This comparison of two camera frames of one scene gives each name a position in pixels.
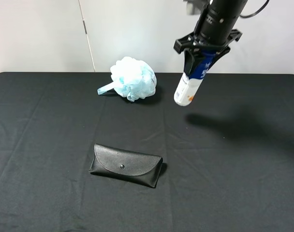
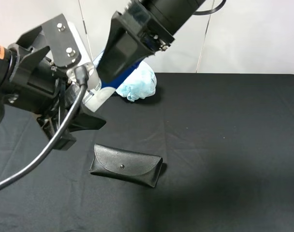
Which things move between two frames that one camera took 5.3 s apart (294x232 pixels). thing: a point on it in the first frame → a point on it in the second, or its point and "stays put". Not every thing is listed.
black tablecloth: (232, 157) stays put
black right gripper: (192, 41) → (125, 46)
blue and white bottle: (190, 83) → (93, 100)
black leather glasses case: (142, 168) stays put
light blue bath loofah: (133, 79) stays put
